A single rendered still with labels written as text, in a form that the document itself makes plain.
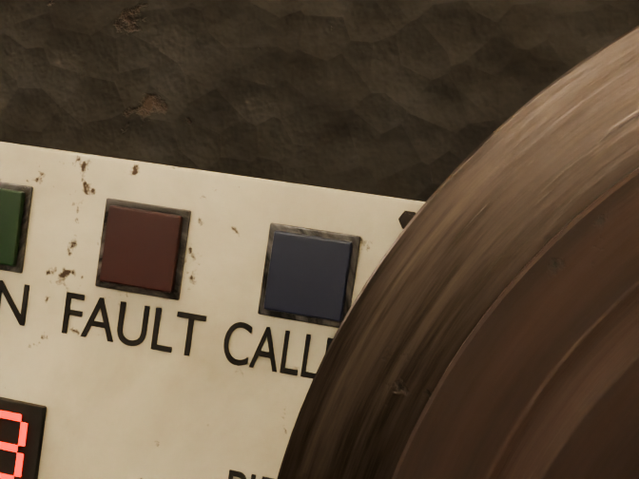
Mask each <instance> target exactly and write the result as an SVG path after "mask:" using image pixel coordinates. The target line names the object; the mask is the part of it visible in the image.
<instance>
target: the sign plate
mask: <svg viewBox="0 0 639 479"><path fill-rule="evenodd" d="M0 188H4V189H10V190H16V191H23V192H25V200H24V208H23V216H22V223H21V231H20V239H19V246H18V253H17V261H16V265H15V266H8V265H2V264H0V411H6V412H15V413H19V414H22V419H21V422H24V423H28V429H27V437H26V445H25V446H24V447H23V446H18V450H17V452H19V453H23V454H24V459H23V467H22V474H21V477H17V476H14V470H15V462H16V454H17V452H13V451H9V450H0V473H5V474H9V475H13V476H14V479H277V478H278V475H279V471H280V468H281V462H282V459H283V456H284V454H285V451H286V448H287V445H288V442H289V439H290V436H291V433H292V430H293V429H294V426H295V423H296V420H297V418H298V415H299V412H300V408H301V406H302V403H303V401H304V399H305V396H306V395H307V393H308V390H309V388H310V385H311V383H312V381H313V379H314V377H315V374H316V372H317V370H318V368H319V366H320V363H321V361H322V359H323V357H324V355H325V353H326V351H327V349H328V347H329V346H330V344H331V342H332V340H333V338H334V336H335V334H336V332H337V330H338V328H339V326H340V324H341V322H342V321H343V320H344V318H345V316H346V314H347V313H348V311H349V309H350V307H351V306H352V304H353V302H354V301H355V299H356V298H357V296H358V294H359V292H360V291H361V289H362V287H363V286H364V284H365V282H366V281H367V279H368V278H369V277H370V276H371V274H372V273H373V272H374V270H375V269H376V267H377V266H378V264H379V262H380V261H381V259H382V258H383V256H384V255H385V254H386V252H387V251H388V250H389V248H390V247H391V245H392V244H393V243H394V241H395V240H396V239H397V237H398V236H399V234H400V233H401V232H402V230H403V229H404V228H405V227H406V225H407V224H408V223H409V222H410V220H411V219H412V218H413V217H414V215H415V214H416V213H417V211H418V210H419V209H420V208H421V206H422V205H423V204H424V203H425V201H412V200H405V199H399V198H392V197H385V196H379V195H372V194H365V193H359V192H352V191H345V190H338V189H332V188H325V187H318V186H312V185H305V184H298V183H291V182H279V181H272V180H266V179H259V178H251V177H245V176H238V175H231V174H224V173H218V172H211V171H204V170H198V169H191V168H184V167H178V166H171V165H164V164H157V163H145V162H138V161H132V160H125V159H118V158H111V157H105V156H98V155H91V154H85V153H78V152H70V151H64V150H57V149H50V148H44V147H37V146H30V145H23V144H11V143H4V142H0ZM111 205H116V206H123V207H128V208H135V209H141V210H147V211H154V212H160V213H167V214H172V215H179V216H182V217H183V225H182V232H181V239H180V246H179V254H178V260H177V268H176V275H175V281H174V289H173V292H172V293H165V292H159V291H153V290H147V289H142V288H136V287H130V286H125V285H120V284H114V283H108V282H102V281H101V280H100V274H101V267H102V259H103V252H104V245H105V237H106V229H107V216H108V209H109V207H110V206H111ZM277 230H279V231H284V232H291V233H297V234H304V235H309V236H316V237H322V238H328V239H334V240H347V241H351V242H352V243H353V247H352V254H351V260H350V267H349V274H348V280H347V287H346V294H345V300H344V307H343V314H342V320H341V321H339V322H337V321H332V320H326V319H320V318H315V317H310V316H299V315H293V314H287V313H282V312H276V311H271V310H265V309H264V308H263V304H264V298H265V291H266V284H267V278H268V271H269V263H270V257H271V250H272V243H273V237H274V232H275V231H277ZM21 422H19V421H14V420H9V419H5V418H0V442H5V443H10V444H14V445H18V440H19V432H20V425H21Z"/></svg>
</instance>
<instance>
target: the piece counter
mask: <svg viewBox="0 0 639 479"><path fill-rule="evenodd" d="M0 418H5V419H9V420H14V421H19V422H21V419H22V414H19V413H15V412H6V411H0ZM27 429H28V423H24V422H21V425H20V432H19V440H18V445H14V444H10V443H5V442H0V450H9V451H13V452H17V450H18V446H23V447H24V446H25V445H26V437H27ZM23 459H24V454H23V453H19V452H17V454H16V462H15V470H14V476H17V477H21V474H22V467H23ZM14 476H13V475H9V474H5V473H0V479H14Z"/></svg>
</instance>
